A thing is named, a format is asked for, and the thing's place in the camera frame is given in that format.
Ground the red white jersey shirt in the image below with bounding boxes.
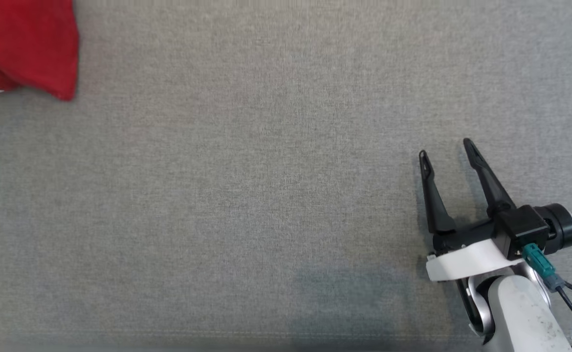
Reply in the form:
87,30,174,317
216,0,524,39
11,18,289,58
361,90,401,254
0,0,80,102

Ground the teal-plug right arm cable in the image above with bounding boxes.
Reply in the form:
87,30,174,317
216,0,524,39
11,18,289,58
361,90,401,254
522,243,572,349

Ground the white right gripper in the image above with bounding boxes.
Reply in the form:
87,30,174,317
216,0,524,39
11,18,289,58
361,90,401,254
419,138,527,282

